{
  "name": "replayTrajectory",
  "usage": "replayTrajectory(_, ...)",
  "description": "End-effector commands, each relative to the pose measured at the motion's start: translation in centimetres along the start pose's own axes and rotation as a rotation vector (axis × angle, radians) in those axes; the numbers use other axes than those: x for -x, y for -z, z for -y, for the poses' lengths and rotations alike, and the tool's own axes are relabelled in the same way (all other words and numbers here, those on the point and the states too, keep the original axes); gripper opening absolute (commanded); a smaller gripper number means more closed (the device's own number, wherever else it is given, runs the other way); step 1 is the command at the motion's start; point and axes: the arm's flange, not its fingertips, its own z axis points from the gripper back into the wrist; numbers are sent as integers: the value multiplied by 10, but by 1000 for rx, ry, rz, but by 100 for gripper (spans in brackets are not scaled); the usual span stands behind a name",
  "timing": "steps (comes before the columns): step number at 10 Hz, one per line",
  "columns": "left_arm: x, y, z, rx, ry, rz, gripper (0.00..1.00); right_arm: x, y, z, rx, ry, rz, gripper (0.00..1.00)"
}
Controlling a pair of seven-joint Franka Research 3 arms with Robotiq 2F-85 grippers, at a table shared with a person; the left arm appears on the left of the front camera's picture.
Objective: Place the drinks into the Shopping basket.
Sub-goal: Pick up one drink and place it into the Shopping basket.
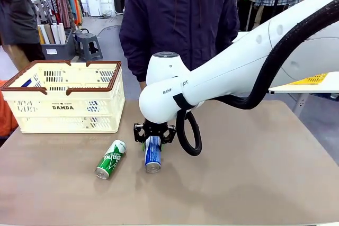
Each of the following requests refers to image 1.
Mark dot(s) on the cream basket with brown rim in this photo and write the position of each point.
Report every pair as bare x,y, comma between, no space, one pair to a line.
66,120

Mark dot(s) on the bystander in dark jacket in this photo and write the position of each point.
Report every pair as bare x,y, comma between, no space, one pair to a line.
16,11

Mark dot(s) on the grey storage bin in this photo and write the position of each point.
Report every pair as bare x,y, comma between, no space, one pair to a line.
59,50

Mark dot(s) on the grey plastic stool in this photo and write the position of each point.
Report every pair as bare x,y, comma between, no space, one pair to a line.
88,46

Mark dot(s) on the person's right forearm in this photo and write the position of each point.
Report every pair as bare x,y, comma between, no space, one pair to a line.
143,85

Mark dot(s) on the person in purple jacket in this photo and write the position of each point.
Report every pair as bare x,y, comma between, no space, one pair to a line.
180,19

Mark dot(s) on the green Chilsung cider can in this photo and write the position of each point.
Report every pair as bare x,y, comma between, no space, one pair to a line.
111,159

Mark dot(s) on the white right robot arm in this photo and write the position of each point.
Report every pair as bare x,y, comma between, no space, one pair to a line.
238,72

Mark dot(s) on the blue Pocari Sweat can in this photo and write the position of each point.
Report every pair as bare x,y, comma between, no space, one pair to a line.
153,157

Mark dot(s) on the yellow plastic shopping basket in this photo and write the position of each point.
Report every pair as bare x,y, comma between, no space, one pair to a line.
312,79

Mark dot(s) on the paper rolls bundle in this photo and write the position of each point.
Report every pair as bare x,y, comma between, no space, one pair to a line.
53,33

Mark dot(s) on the white floor appliance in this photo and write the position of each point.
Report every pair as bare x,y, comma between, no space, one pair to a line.
94,5

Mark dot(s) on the orange fabric item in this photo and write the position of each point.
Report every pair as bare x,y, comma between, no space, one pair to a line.
6,109

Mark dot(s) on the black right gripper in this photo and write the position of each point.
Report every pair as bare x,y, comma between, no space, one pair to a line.
156,129

